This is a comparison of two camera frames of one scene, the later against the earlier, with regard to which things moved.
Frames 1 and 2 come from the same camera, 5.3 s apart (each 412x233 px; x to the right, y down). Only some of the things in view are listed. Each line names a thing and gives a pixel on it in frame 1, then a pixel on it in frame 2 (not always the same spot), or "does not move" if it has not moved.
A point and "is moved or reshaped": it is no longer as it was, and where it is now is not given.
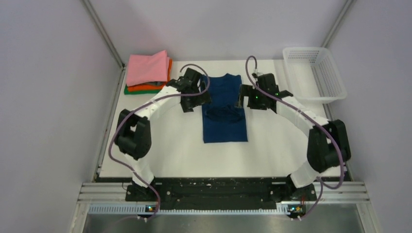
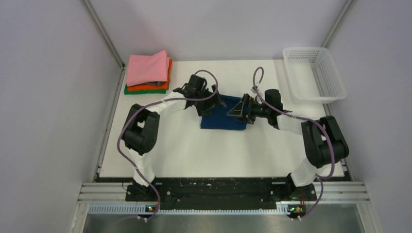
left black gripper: x=188 y=106 to x=216 y=100
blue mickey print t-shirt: x=223 y=121 is moved or reshaped
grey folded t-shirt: x=158 y=83 does not move
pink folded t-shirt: x=142 y=69 does not move
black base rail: x=217 y=193 does not move
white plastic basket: x=314 y=76 does not move
